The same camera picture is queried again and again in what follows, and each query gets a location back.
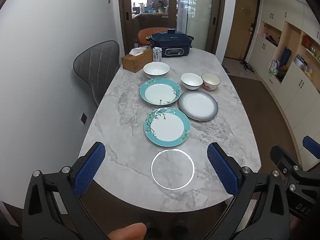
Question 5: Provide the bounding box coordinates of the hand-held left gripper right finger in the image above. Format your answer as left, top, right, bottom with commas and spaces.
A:
204, 142, 292, 240

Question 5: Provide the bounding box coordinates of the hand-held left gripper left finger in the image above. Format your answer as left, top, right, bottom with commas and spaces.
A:
22, 141, 110, 240

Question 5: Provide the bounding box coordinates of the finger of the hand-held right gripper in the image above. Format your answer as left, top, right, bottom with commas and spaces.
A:
302, 135, 320, 160
270, 145, 304, 180

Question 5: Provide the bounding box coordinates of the teal blossom plate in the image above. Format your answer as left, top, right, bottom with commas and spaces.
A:
139, 78, 181, 106
144, 107, 191, 147

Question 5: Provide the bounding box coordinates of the grey rimmed plate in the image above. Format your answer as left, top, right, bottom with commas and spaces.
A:
178, 91, 218, 122

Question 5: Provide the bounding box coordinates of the pink patterned bowl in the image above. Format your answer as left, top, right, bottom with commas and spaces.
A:
201, 73, 221, 92

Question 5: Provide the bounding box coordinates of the small white bowl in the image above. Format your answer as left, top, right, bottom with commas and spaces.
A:
181, 73, 203, 91

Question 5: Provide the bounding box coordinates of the large white bowl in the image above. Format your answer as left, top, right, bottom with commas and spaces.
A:
143, 62, 171, 79

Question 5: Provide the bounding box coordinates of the person's left hand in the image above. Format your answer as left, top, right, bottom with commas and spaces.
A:
108, 222, 147, 240

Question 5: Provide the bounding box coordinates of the white shopping bag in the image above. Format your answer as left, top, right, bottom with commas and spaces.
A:
269, 59, 280, 77

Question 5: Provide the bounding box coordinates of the blue bag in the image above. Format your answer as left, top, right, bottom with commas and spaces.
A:
279, 47, 292, 69

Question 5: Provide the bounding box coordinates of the grey quilted chair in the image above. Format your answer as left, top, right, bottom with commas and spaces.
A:
73, 40, 121, 107

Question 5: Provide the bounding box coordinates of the wooden tissue box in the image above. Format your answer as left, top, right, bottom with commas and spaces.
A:
121, 47, 153, 73

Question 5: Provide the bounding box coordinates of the dark blue electric cooker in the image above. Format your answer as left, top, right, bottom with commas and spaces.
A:
146, 28, 195, 57

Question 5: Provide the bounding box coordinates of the brown wooden entrance door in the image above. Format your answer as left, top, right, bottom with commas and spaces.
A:
224, 0, 260, 60

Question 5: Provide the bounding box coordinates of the orange chair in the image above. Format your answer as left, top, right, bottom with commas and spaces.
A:
138, 27, 168, 47

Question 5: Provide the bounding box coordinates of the glass sliding door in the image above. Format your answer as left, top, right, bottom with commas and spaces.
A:
117, 0, 227, 54

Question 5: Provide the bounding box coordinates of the kitchen counter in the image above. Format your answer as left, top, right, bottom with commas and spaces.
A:
131, 11, 168, 30

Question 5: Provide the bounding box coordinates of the white wall cabinet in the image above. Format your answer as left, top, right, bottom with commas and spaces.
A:
257, 0, 320, 170

